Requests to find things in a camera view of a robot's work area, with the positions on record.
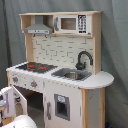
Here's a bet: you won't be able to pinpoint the grey range hood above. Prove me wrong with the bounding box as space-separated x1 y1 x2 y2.
24 16 53 34

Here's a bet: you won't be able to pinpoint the black stovetop red burners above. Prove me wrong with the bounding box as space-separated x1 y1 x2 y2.
18 62 55 73

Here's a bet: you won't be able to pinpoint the grey toy sink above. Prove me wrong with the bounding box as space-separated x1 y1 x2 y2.
52 68 92 81

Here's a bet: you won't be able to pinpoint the white oven door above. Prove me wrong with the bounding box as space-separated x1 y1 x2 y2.
13 87 27 116

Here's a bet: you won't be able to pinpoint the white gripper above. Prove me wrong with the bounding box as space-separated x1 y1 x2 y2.
0 87 15 123

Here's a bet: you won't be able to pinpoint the white toy microwave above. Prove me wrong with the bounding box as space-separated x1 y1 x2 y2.
54 14 92 34

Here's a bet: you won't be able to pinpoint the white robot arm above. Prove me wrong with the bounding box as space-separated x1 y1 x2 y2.
0 86 37 128

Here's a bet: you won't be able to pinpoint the right stove knob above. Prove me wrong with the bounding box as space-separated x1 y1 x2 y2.
30 81 37 88

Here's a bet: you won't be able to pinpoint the wooden toy kitchen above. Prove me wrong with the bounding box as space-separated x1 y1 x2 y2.
7 11 114 128

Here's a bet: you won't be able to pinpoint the black toy faucet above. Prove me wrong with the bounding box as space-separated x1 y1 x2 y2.
75 51 93 70

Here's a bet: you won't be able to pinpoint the white cupboard door grey dispenser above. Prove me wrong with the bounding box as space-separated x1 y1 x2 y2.
45 81 82 128

